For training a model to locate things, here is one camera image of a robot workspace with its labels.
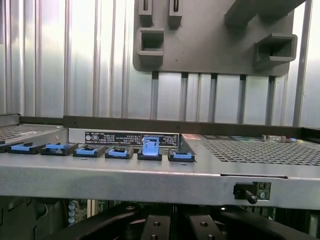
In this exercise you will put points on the open grey PC case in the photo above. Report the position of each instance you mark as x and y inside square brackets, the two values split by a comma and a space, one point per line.
[125, 177]

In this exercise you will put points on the black regulatory label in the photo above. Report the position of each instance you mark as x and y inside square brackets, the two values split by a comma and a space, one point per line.
[112, 138]

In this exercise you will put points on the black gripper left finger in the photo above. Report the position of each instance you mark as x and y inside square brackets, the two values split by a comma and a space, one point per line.
[157, 227]

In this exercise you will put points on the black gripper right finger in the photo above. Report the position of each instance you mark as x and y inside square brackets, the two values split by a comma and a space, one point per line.
[205, 227]

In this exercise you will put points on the orange service tag label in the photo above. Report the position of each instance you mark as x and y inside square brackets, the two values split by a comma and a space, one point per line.
[191, 136]

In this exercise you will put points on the blue card retention latch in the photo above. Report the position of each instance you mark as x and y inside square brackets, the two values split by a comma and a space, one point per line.
[181, 156]
[87, 151]
[20, 148]
[119, 153]
[150, 147]

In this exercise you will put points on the grey parts rack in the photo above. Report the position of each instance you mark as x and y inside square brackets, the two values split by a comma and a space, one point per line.
[200, 50]

